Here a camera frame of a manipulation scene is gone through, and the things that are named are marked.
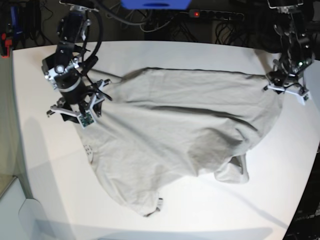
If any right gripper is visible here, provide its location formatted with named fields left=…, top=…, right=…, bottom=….
left=46, top=78, right=112, bottom=123

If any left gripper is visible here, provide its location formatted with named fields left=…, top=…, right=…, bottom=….
left=263, top=71, right=311, bottom=105

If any beige t-shirt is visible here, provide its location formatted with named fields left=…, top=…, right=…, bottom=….
left=76, top=68, right=284, bottom=217

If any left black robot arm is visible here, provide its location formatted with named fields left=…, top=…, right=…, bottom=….
left=264, top=0, right=315, bottom=105

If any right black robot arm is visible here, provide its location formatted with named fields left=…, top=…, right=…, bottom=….
left=41, top=0, right=112, bottom=128

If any red and blue clamp tool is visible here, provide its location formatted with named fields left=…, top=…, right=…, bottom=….
left=0, top=3, right=18, bottom=58

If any black power strip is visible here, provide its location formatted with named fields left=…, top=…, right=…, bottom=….
left=188, top=9, right=245, bottom=21

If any blue plastic bin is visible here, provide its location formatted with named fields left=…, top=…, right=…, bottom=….
left=120, top=0, right=191, bottom=10

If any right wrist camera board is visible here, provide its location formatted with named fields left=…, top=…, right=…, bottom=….
left=77, top=111, right=96, bottom=129

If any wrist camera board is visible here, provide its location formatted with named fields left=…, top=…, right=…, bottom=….
left=301, top=92, right=310, bottom=105
left=77, top=111, right=96, bottom=129

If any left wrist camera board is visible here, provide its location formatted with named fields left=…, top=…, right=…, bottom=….
left=301, top=92, right=310, bottom=105

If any white cable on floor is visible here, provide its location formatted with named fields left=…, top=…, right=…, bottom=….
left=139, top=14, right=173, bottom=33

